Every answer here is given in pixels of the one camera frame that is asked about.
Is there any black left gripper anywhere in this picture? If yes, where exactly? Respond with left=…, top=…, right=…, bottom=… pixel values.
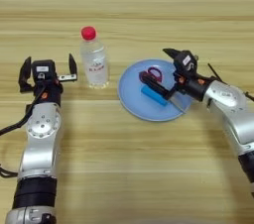
left=18, top=53, right=78, bottom=107

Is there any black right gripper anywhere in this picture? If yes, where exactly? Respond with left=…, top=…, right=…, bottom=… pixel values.
left=139, top=48, right=212, bottom=102

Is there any clear bottle with red cap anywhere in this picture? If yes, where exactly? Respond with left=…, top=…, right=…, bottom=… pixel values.
left=79, top=25, right=110, bottom=89

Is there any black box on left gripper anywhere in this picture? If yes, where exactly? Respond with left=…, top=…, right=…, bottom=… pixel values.
left=31, top=58, right=58, bottom=82

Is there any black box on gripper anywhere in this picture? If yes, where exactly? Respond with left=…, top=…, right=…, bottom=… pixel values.
left=31, top=58, right=58, bottom=82
left=173, top=50, right=198, bottom=77

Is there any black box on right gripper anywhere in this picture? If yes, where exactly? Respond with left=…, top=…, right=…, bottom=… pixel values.
left=173, top=50, right=198, bottom=77

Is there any blue rectangular eraser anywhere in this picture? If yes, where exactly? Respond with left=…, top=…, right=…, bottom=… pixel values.
left=141, top=84, right=169, bottom=107

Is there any light blue round plate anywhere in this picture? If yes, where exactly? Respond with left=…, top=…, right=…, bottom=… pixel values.
left=117, top=58, right=194, bottom=123

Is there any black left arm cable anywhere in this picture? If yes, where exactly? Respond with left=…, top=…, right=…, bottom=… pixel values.
left=0, top=85, right=46, bottom=178

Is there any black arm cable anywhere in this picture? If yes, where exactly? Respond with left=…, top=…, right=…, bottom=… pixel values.
left=0, top=85, right=46, bottom=178
left=243, top=91, right=254, bottom=102

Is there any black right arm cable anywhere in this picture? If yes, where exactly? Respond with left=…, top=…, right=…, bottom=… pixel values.
left=243, top=91, right=254, bottom=102

